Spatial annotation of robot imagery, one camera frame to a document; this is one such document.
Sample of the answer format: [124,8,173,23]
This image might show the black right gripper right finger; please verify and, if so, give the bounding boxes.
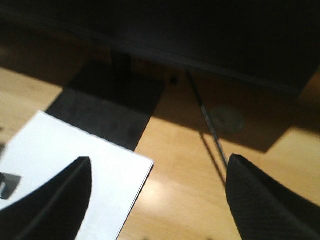
[225,154,320,240]

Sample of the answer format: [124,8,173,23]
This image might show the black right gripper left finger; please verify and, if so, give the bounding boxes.
[0,157,92,240]

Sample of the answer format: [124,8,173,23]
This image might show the black stapler with orange label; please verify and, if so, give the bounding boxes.
[0,171,22,200]

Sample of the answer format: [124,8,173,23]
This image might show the white paper sheets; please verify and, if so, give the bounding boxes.
[0,111,154,240]

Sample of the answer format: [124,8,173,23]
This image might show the round grey desk grommet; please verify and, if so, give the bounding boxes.
[209,105,245,134]

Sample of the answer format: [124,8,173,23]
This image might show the wooden desk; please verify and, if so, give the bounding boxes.
[0,29,320,240]

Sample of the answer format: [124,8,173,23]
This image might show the black monitor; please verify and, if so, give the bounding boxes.
[0,0,320,149]

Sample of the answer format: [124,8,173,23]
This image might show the black monitor cable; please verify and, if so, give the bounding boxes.
[186,71,229,173]

